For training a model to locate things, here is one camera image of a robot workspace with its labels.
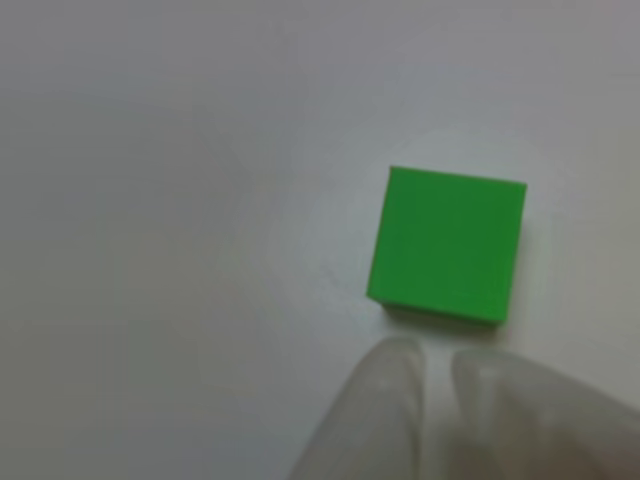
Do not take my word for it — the green cube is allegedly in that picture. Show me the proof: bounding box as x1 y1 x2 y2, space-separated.
366 164 529 326

